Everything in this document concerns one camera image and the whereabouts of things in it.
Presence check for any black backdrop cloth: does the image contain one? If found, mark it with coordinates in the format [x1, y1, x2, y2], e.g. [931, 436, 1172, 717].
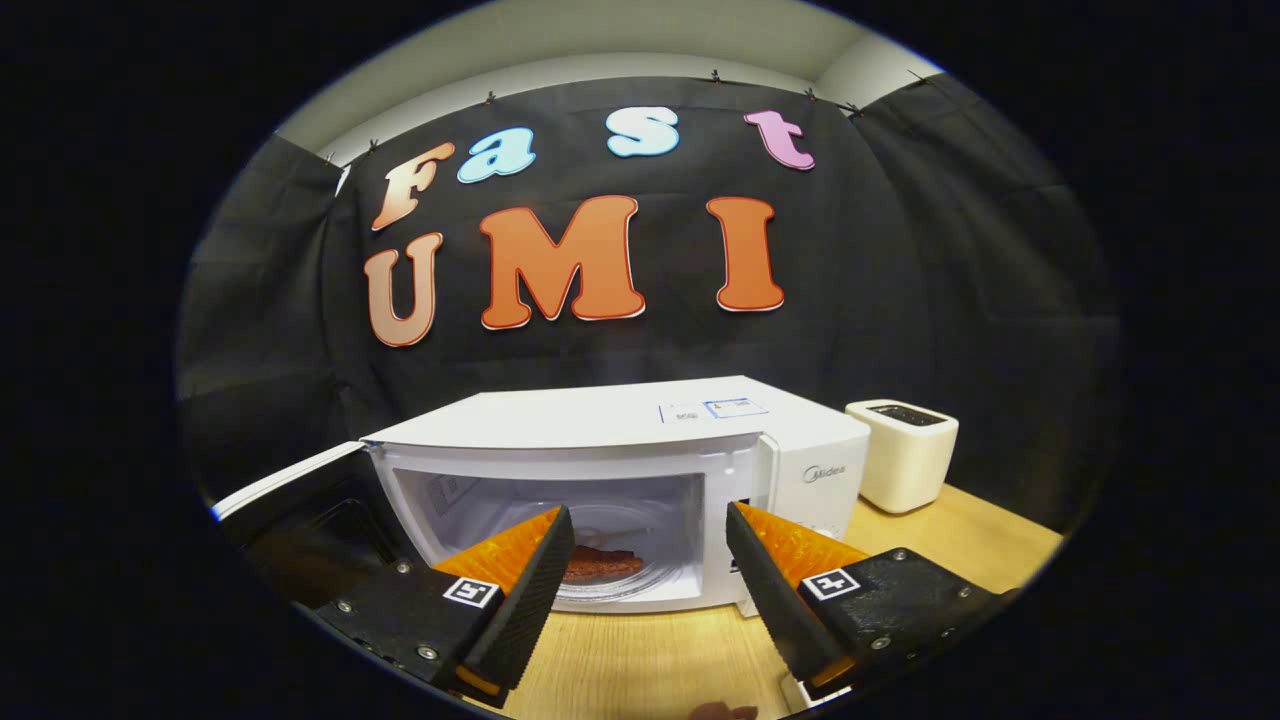
[175, 72, 1123, 541]

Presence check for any glass microwave turntable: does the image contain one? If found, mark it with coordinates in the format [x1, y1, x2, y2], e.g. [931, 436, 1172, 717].
[553, 503, 693, 603]

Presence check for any white microwave oven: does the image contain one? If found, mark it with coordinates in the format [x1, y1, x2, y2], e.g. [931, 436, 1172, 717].
[213, 375, 871, 618]

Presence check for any row of black cloth clips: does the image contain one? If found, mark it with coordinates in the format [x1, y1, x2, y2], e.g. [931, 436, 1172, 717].
[325, 68, 926, 166]

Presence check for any white plastic tray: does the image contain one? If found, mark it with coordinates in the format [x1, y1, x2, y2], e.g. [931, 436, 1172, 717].
[782, 672, 853, 713]

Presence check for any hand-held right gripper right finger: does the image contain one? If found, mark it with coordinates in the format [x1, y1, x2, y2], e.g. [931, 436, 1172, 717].
[724, 501, 1004, 703]

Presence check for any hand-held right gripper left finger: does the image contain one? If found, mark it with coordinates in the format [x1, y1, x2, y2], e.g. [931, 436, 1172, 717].
[310, 506, 577, 706]

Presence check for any red meat strip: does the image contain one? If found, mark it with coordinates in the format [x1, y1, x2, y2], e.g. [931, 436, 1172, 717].
[562, 545, 646, 584]

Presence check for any white toaster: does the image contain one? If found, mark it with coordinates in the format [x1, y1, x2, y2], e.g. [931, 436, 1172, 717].
[845, 400, 959, 515]

